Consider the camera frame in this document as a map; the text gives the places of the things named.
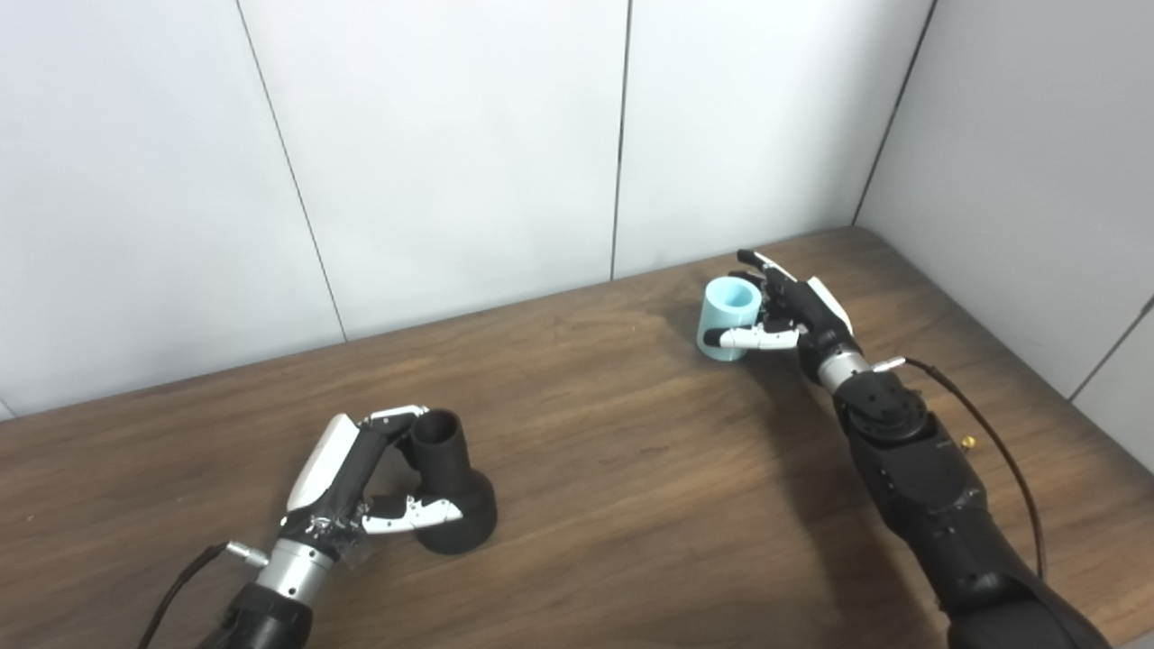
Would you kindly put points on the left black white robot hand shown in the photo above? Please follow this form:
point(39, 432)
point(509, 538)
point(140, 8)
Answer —
point(343, 473)

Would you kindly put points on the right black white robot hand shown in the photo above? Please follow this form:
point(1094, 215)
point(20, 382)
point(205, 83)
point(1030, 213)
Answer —
point(807, 311)

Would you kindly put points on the black flared nozzle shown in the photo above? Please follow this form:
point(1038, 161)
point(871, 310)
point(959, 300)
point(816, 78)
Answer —
point(455, 496)

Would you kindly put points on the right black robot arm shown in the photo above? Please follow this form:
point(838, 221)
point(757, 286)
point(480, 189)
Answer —
point(929, 487)

